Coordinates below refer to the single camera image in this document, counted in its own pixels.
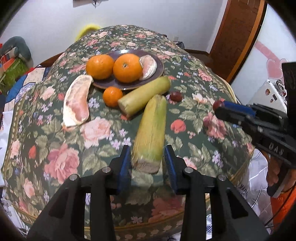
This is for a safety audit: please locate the floral green tablecloth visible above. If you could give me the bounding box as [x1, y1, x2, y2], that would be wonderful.
[1, 25, 254, 231]

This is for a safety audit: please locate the blue patchwork quilt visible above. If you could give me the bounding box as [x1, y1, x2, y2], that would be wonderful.
[4, 67, 50, 111]

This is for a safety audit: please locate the corn cob green husk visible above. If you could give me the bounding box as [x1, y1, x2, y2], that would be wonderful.
[132, 94, 167, 174]

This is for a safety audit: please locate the wall mounted television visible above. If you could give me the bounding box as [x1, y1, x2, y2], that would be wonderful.
[72, 0, 108, 8]

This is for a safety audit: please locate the large peeled pomelo wedge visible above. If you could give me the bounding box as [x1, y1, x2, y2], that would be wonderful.
[63, 75, 93, 128]

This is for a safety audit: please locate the grey plush toy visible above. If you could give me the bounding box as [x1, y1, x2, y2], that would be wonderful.
[1, 36, 33, 68]

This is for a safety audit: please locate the yellow fuzzy hoop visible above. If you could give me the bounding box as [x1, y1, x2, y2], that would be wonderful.
[75, 24, 101, 41]

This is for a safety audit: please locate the large orange left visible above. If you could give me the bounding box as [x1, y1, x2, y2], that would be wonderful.
[86, 54, 114, 80]

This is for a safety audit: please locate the large orange with stem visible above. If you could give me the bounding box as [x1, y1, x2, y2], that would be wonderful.
[113, 53, 142, 83]

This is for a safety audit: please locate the brown wooden door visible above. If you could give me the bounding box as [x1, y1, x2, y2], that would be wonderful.
[209, 0, 267, 84]

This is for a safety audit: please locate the dark purple plate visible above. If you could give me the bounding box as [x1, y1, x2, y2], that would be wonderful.
[92, 49, 164, 90]

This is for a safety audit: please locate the green gift box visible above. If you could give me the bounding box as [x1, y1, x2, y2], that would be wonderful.
[1, 58, 29, 95]

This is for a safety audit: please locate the white sticker covered case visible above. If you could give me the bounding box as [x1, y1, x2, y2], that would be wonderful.
[248, 80, 287, 113]

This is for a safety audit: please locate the dark red jujube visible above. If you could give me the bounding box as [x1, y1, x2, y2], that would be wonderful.
[170, 91, 183, 102]
[213, 100, 224, 111]

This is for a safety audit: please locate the small mandarin orange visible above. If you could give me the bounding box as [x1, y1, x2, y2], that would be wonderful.
[102, 86, 123, 108]

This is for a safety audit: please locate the corn cob pale husk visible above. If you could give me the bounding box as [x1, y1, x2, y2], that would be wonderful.
[118, 76, 171, 118]

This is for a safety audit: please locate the peeled pomelo wedge on plate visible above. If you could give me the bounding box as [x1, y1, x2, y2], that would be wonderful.
[139, 55, 157, 80]

